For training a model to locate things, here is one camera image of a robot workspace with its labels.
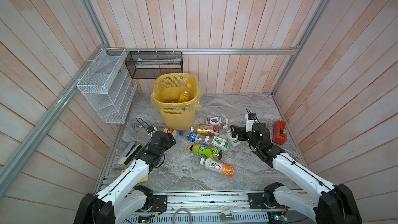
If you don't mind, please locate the red label water bottle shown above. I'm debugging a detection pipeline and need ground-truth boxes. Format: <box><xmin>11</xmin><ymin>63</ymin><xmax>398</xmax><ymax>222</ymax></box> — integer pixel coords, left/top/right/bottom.
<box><xmin>163</xmin><ymin>128</ymin><xmax>180</xmax><ymax>138</ymax></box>

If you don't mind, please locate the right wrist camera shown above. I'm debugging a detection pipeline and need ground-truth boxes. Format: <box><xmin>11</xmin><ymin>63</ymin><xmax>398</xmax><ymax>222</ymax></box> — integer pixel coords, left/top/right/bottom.
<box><xmin>245</xmin><ymin>113</ymin><xmax>257</xmax><ymax>132</ymax></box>

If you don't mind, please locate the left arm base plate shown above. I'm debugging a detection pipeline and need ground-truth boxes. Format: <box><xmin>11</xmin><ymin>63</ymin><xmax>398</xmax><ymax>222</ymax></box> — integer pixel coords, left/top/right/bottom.
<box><xmin>136</xmin><ymin>195</ymin><xmax>168</xmax><ymax>213</ymax></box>

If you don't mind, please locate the white wire mesh shelf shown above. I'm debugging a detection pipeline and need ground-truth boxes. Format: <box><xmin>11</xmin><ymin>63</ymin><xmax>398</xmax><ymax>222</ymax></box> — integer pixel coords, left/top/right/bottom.
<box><xmin>77</xmin><ymin>48</ymin><xmax>137</xmax><ymax>124</ymax></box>

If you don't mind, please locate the yellow plastic bin liner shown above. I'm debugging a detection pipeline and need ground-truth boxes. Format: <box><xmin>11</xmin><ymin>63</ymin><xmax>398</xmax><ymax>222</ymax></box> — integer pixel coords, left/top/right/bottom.
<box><xmin>151</xmin><ymin>73</ymin><xmax>203</xmax><ymax>114</ymax></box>

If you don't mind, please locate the purple grape juice bottle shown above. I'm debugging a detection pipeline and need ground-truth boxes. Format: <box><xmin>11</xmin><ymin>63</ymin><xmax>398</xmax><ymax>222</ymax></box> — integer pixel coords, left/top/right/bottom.
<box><xmin>206</xmin><ymin>116</ymin><xmax>229</xmax><ymax>127</ymax></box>

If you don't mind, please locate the red tape dispenser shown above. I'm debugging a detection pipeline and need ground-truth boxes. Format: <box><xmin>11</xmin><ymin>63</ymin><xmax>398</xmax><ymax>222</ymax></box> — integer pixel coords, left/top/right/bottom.
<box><xmin>273</xmin><ymin>120</ymin><xmax>287</xmax><ymax>145</ymax></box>

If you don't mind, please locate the blue label pepsi bottle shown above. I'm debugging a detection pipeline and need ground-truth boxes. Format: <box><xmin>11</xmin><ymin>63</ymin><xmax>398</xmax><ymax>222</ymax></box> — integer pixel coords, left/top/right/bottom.
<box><xmin>179</xmin><ymin>131</ymin><xmax>209</xmax><ymax>146</ymax></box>

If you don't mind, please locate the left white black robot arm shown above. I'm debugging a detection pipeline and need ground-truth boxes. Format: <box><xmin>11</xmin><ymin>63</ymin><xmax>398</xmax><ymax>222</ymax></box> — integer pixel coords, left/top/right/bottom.
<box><xmin>74</xmin><ymin>131</ymin><xmax>176</xmax><ymax>224</ymax></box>

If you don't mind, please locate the green label tea bottle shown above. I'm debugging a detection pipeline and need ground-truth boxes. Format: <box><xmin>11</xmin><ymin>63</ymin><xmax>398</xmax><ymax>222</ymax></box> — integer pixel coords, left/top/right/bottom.
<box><xmin>188</xmin><ymin>144</ymin><xmax>223</xmax><ymax>160</ymax></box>

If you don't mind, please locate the lime label bottle left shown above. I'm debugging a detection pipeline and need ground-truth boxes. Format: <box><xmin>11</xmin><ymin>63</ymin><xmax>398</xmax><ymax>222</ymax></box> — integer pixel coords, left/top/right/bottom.
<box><xmin>205</xmin><ymin>136</ymin><xmax>229</xmax><ymax>151</ymax></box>

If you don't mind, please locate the coiled grey cable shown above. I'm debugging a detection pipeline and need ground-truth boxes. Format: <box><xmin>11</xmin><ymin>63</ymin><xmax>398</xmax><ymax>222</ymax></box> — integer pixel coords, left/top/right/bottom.
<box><xmin>171</xmin><ymin>207</ymin><xmax>194</xmax><ymax>224</ymax></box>

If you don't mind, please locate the orange juice bottle white cap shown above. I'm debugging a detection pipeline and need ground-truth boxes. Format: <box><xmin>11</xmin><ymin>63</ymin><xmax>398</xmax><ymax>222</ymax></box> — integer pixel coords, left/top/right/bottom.
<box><xmin>200</xmin><ymin>158</ymin><xmax>234</xmax><ymax>177</ymax></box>

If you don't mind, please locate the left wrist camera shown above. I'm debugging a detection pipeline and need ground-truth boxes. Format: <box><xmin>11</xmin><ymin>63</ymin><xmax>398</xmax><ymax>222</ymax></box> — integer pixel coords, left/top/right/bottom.
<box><xmin>146</xmin><ymin>126</ymin><xmax>157</xmax><ymax>136</ymax></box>

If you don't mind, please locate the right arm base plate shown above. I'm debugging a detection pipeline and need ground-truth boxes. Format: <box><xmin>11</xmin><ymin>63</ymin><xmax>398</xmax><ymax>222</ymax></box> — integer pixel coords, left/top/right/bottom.
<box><xmin>247</xmin><ymin>192</ymin><xmax>280</xmax><ymax>209</ymax></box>

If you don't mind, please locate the grey stapler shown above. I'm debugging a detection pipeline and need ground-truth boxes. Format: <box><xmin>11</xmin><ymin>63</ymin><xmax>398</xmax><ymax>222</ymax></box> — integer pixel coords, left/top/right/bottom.
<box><xmin>220</xmin><ymin>209</ymin><xmax>235</xmax><ymax>221</ymax></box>

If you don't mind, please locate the yellow label tea bottle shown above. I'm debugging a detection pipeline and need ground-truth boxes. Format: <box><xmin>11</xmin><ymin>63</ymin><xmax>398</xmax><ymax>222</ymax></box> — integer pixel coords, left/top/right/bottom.
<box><xmin>178</xmin><ymin>83</ymin><xmax>192</xmax><ymax>103</ymax></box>

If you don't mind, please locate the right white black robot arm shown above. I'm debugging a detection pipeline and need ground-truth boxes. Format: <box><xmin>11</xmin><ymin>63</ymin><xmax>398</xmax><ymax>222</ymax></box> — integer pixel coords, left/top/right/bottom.
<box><xmin>230</xmin><ymin>123</ymin><xmax>362</xmax><ymax>224</ymax></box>

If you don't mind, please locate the blue white stapler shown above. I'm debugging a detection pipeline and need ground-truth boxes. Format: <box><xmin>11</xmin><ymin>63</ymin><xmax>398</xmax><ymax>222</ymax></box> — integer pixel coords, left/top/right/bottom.
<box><xmin>118</xmin><ymin>142</ymin><xmax>142</xmax><ymax>166</ymax></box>

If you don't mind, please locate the black wire mesh basket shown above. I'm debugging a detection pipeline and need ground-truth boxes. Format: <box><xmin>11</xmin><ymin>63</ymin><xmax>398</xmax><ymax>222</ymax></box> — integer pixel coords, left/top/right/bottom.
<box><xmin>125</xmin><ymin>51</ymin><xmax>184</xmax><ymax>79</ymax></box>

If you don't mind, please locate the lime label bottle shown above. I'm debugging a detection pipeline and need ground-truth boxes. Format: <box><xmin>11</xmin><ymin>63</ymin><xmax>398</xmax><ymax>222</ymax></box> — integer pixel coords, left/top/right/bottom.
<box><xmin>223</xmin><ymin>124</ymin><xmax>240</xmax><ymax>147</ymax></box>
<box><xmin>205</xmin><ymin>136</ymin><xmax>229</xmax><ymax>151</ymax></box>

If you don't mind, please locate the yellow ribbed waste bin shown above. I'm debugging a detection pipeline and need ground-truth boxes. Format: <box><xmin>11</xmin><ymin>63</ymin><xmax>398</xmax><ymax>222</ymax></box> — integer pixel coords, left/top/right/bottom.
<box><xmin>151</xmin><ymin>73</ymin><xmax>203</xmax><ymax>131</ymax></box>

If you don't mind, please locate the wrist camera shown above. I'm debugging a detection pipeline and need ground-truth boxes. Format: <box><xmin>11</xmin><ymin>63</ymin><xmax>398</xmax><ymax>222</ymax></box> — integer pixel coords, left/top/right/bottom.
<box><xmin>245</xmin><ymin>113</ymin><xmax>257</xmax><ymax>132</ymax></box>
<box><xmin>146</xmin><ymin>126</ymin><xmax>157</xmax><ymax>136</ymax></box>

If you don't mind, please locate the gold red energy drink bottle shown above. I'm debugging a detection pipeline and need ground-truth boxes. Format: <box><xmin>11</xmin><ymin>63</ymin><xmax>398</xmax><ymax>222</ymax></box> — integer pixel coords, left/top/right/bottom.
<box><xmin>190</xmin><ymin>124</ymin><xmax>220</xmax><ymax>136</ymax></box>

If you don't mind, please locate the lime label bottle right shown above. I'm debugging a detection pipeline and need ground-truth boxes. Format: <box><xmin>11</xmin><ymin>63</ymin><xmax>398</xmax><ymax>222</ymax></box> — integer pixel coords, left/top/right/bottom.
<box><xmin>223</xmin><ymin>124</ymin><xmax>240</xmax><ymax>147</ymax></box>

